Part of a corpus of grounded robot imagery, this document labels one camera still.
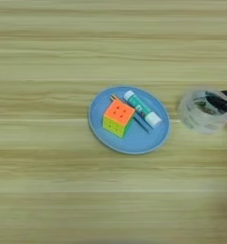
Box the white green glue stick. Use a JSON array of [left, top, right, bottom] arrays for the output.
[[123, 90, 163, 130]]

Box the black gold pen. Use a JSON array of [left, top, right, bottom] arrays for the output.
[[109, 93, 152, 134]]

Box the blue round plate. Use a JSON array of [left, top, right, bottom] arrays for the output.
[[88, 85, 172, 155]]

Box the orange yellow puzzle cube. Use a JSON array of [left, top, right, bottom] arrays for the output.
[[102, 99, 136, 139]]

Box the clear tape roll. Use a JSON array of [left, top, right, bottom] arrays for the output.
[[176, 88, 227, 135]]

